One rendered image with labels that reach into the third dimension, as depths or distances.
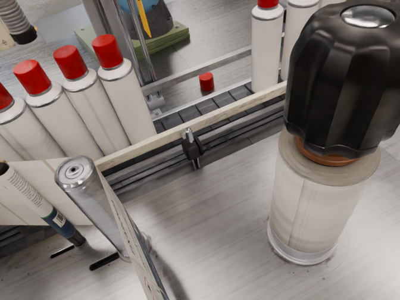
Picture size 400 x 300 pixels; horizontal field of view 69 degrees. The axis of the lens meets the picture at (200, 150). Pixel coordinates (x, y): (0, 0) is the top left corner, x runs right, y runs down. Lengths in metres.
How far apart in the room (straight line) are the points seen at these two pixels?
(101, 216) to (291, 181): 0.20
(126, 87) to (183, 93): 0.29
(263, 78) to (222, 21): 0.44
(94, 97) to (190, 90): 0.32
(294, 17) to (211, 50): 0.35
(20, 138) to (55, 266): 0.19
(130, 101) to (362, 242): 0.38
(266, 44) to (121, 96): 0.26
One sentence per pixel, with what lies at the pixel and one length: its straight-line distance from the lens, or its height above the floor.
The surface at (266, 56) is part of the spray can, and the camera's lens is 0.55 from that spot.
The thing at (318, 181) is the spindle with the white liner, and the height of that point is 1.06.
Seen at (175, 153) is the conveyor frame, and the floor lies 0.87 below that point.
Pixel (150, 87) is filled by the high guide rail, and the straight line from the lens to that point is 0.53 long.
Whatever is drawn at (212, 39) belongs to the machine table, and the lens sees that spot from 0.90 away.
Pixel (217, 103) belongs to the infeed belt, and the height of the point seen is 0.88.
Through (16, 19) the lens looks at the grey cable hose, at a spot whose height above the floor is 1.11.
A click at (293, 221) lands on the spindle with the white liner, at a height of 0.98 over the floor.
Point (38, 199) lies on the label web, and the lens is 0.38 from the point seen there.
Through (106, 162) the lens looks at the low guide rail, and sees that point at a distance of 0.51.
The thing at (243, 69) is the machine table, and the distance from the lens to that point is 0.76.
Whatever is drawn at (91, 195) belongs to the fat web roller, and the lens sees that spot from 0.30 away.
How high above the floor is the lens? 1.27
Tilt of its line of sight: 49 degrees down
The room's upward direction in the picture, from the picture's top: 12 degrees counter-clockwise
